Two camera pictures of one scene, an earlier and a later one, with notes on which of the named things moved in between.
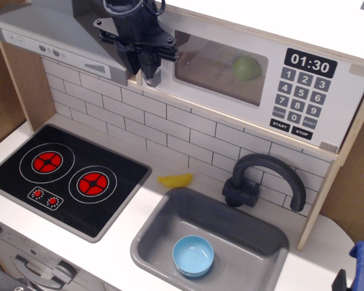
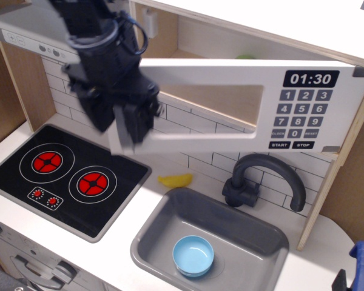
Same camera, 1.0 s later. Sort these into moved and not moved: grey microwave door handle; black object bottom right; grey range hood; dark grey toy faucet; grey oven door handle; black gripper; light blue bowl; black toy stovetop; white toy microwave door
Moved: black gripper; grey microwave door handle; white toy microwave door
Not moved: grey oven door handle; light blue bowl; black toy stovetop; grey range hood; black object bottom right; dark grey toy faucet
